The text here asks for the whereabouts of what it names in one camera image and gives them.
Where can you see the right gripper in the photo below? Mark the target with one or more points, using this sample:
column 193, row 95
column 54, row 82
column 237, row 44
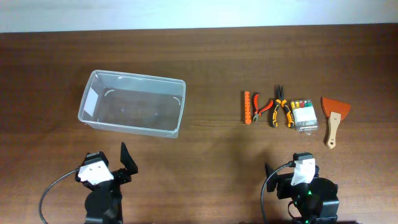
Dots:
column 283, row 182

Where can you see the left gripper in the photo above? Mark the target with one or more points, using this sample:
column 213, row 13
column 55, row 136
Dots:
column 117, row 175

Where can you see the clear plastic container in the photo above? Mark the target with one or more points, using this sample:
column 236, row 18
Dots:
column 133, row 103

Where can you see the screwdriver set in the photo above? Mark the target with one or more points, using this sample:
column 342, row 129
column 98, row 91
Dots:
column 305, row 119

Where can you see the orange perforated plastic strip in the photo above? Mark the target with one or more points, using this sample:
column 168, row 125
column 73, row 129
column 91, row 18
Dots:
column 247, row 108

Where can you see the small red-handled cutting pliers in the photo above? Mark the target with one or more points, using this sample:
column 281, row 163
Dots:
column 258, row 111

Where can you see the orange scraper with wooden handle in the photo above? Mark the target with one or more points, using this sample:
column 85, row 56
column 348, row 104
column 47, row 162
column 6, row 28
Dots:
column 335, row 111

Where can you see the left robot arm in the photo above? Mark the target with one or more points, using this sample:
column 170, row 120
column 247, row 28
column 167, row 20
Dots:
column 103, row 204

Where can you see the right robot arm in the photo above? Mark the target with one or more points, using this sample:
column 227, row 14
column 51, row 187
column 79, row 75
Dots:
column 316, row 202

